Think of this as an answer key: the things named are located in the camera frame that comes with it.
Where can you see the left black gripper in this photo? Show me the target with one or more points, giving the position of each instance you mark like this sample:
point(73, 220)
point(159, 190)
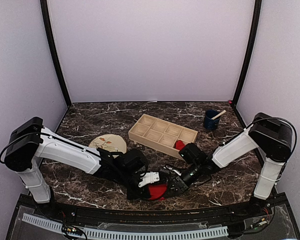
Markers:
point(144, 192)

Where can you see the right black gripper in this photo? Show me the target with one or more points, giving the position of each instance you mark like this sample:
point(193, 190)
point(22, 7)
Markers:
point(181, 185)

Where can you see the red santa sock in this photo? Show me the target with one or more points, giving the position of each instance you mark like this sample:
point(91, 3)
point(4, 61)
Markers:
point(157, 192)
point(179, 145)

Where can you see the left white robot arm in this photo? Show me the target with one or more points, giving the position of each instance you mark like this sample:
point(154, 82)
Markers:
point(32, 141)

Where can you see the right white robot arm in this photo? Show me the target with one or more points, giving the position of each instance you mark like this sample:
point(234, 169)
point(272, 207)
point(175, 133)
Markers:
point(275, 136)

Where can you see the wooden compartment tray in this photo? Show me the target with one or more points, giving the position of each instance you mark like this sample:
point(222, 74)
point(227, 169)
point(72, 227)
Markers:
point(161, 135)

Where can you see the round painted wooden plate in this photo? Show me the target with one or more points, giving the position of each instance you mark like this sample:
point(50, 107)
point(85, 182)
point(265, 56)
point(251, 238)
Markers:
point(110, 143)

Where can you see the dark blue enamel mug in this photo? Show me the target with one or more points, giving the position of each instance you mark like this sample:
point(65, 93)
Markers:
point(209, 123)

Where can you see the wooden stick in mug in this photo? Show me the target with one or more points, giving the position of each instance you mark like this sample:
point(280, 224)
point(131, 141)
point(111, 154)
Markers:
point(219, 114)

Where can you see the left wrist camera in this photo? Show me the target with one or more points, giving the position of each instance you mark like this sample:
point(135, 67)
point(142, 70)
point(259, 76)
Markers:
point(149, 178)

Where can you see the black front table rail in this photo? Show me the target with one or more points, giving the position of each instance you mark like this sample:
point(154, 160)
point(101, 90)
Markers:
point(91, 215)

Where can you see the white slotted cable duct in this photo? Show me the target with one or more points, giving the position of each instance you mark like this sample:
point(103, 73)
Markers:
point(114, 231)

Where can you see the right black frame post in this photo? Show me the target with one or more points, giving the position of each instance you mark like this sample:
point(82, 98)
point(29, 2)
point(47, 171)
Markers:
point(249, 51)

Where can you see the black frame post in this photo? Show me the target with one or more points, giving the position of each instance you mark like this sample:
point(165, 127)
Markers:
point(249, 51)
point(53, 52)

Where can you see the left black frame post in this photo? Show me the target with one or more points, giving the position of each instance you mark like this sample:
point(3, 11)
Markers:
point(53, 52)

